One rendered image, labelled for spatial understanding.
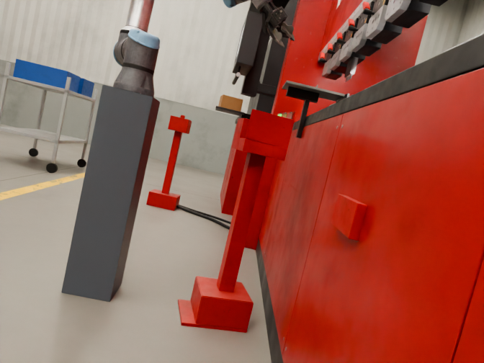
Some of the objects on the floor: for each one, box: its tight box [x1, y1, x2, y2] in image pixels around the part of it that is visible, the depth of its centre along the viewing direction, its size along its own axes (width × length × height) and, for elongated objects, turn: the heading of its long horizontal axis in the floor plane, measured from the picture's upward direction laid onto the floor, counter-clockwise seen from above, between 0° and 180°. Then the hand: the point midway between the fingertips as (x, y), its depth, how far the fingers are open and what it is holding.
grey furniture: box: [0, 62, 98, 173], centre depth 423 cm, size 90×67×95 cm
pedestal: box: [146, 115, 192, 211], centre depth 348 cm, size 20×25×83 cm
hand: (287, 42), depth 184 cm, fingers open, 5 cm apart
